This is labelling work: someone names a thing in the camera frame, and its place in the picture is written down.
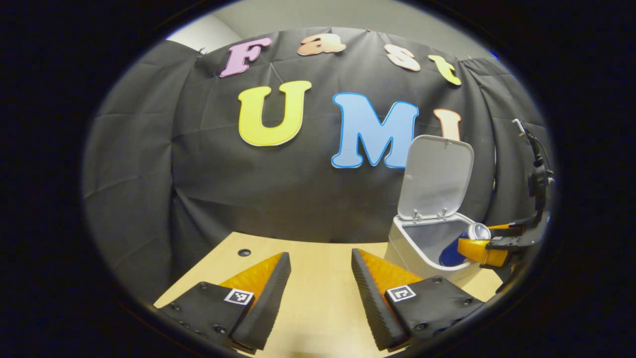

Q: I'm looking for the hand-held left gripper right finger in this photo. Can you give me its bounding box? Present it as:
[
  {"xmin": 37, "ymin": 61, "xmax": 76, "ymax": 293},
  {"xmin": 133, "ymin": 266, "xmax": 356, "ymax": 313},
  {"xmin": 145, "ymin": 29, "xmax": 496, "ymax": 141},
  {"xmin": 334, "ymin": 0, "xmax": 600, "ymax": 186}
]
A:
[{"xmin": 351, "ymin": 248, "xmax": 485, "ymax": 351}]

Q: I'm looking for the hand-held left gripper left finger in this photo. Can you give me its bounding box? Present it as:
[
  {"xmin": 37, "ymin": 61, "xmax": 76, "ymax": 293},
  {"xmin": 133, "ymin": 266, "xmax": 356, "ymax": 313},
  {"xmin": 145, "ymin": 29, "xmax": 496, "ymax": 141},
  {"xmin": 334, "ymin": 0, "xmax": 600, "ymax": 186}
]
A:
[{"xmin": 157, "ymin": 252, "xmax": 292, "ymax": 354}]

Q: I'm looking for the white desktop garbage bin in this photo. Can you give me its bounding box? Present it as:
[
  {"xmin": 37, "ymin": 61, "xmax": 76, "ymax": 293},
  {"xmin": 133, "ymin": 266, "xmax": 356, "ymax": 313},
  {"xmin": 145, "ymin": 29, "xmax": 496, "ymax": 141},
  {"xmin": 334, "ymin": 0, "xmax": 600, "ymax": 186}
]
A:
[{"xmin": 384, "ymin": 135, "xmax": 492, "ymax": 285}]

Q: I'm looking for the wooden desktop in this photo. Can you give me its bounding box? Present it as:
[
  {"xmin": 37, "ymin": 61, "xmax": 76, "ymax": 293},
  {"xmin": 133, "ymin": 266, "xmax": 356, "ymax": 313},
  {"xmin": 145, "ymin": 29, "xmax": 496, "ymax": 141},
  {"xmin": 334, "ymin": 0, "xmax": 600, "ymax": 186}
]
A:
[{"xmin": 154, "ymin": 232, "xmax": 503, "ymax": 358}]

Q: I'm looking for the black backdrop cloth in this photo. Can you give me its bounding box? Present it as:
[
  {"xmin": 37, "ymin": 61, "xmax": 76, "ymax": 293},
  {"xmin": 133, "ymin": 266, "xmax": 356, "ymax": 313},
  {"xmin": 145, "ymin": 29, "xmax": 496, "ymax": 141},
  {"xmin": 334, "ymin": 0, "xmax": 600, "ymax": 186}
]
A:
[{"xmin": 82, "ymin": 27, "xmax": 555, "ymax": 304}]

